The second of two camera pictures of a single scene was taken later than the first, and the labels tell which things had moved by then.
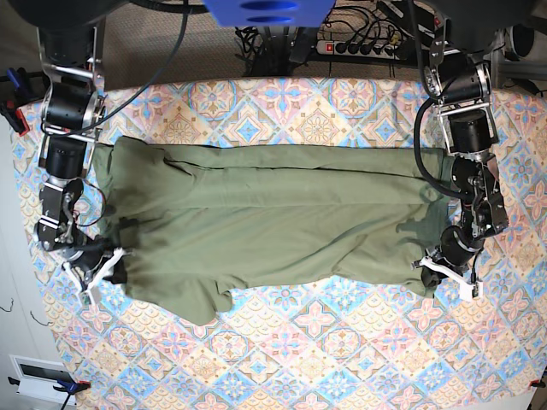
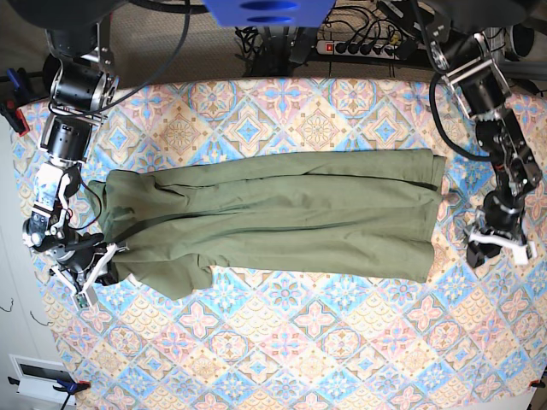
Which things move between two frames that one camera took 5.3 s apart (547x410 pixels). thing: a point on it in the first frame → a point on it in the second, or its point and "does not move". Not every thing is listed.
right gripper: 452,255 → 502,224
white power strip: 334,47 does not move
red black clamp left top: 15,116 does not move
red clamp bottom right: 537,383 does not move
